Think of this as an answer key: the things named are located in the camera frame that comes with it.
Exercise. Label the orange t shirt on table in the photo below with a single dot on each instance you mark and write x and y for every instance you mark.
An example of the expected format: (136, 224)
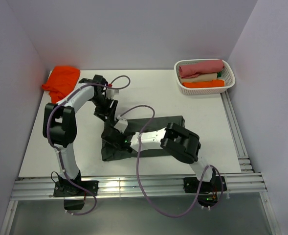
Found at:
(61, 82)

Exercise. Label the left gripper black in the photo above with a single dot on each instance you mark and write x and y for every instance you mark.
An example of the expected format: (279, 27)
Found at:
(108, 112)

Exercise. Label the dark grey t shirt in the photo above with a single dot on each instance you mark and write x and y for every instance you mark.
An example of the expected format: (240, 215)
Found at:
(146, 122)

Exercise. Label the rolled beige t shirt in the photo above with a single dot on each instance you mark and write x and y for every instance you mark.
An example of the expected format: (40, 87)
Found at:
(201, 78)

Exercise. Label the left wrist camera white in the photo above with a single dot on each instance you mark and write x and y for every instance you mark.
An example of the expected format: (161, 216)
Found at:
(110, 92)

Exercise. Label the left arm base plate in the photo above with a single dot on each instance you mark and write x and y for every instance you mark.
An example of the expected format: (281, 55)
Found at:
(74, 198)

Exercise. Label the white plastic basket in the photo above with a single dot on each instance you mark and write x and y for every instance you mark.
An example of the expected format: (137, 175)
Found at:
(227, 76)

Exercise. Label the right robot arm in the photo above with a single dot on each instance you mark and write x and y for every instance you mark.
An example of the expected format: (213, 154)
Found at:
(173, 140)

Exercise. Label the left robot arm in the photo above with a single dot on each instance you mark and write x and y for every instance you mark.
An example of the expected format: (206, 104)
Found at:
(60, 129)

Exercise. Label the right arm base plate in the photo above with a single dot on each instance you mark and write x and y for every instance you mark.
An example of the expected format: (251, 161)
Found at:
(208, 193)

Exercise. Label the aluminium rail frame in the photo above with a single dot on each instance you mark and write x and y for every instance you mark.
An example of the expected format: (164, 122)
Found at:
(248, 181)

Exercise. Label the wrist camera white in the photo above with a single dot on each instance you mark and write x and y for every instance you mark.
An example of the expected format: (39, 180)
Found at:
(121, 124)
(110, 92)

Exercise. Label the rolled pink t shirt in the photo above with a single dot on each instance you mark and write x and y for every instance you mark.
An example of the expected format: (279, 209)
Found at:
(199, 68)

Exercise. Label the rolled orange t shirt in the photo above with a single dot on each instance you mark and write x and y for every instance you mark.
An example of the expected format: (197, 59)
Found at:
(206, 84)

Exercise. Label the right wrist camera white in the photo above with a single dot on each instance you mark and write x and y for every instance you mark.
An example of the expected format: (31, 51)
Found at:
(121, 124)

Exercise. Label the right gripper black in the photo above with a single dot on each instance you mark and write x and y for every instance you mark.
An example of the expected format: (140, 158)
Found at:
(116, 129)

